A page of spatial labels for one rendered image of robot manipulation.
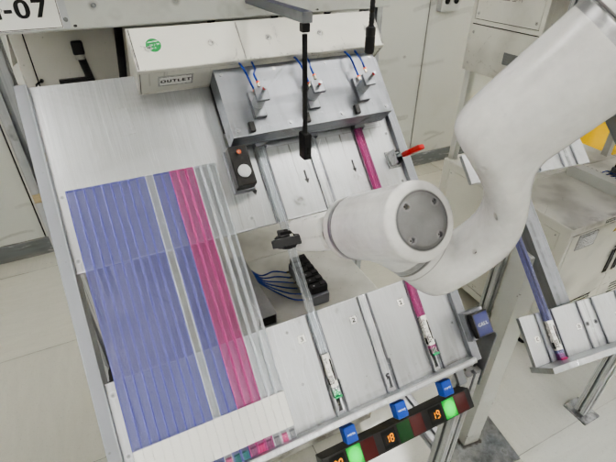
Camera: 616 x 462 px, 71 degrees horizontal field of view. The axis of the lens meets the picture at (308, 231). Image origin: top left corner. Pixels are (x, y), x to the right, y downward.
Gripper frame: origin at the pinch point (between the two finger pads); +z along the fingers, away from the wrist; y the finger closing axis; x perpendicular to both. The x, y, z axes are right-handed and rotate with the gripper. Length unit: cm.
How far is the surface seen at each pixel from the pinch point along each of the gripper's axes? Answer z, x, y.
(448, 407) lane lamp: 4.8, 41.6, -22.0
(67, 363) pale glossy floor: 135, 34, 63
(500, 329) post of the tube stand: 24, 41, -57
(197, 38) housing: 9.6, -37.6, 7.5
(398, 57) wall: 163, -82, -151
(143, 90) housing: 14.9, -31.6, 18.2
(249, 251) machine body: 66, 5, -5
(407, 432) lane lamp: 4.7, 42.3, -11.6
